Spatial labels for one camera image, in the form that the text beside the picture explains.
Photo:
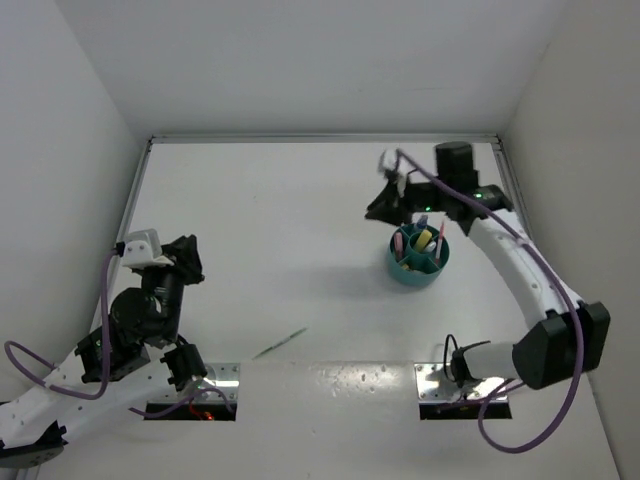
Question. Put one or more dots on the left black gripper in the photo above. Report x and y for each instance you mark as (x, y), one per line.
(185, 255)

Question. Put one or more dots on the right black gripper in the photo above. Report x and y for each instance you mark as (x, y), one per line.
(389, 207)

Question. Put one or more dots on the red thin pen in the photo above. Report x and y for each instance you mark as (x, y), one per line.
(439, 243)

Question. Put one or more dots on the yellow highlighter marker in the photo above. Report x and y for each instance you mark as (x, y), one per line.
(422, 240)

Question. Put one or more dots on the pink highlighter marker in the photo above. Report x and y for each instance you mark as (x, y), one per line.
(398, 242)

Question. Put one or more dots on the green thin pen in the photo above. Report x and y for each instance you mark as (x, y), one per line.
(280, 343)

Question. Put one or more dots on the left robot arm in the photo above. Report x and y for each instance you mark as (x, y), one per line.
(135, 352)

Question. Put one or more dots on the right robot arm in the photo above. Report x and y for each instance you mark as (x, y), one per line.
(566, 335)

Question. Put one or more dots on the teal round divided container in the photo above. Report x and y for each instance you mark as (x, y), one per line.
(424, 269)

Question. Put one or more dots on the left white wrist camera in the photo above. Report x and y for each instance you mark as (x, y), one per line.
(142, 249)

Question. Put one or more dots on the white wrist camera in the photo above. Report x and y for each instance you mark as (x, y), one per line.
(394, 169)
(142, 249)

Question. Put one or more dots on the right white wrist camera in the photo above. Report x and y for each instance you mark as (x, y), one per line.
(394, 169)

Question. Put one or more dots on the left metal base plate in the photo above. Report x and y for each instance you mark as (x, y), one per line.
(224, 377)

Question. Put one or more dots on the metal base plate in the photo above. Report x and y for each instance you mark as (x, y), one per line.
(224, 377)
(434, 388)

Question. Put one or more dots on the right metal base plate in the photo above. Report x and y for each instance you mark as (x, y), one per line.
(434, 388)

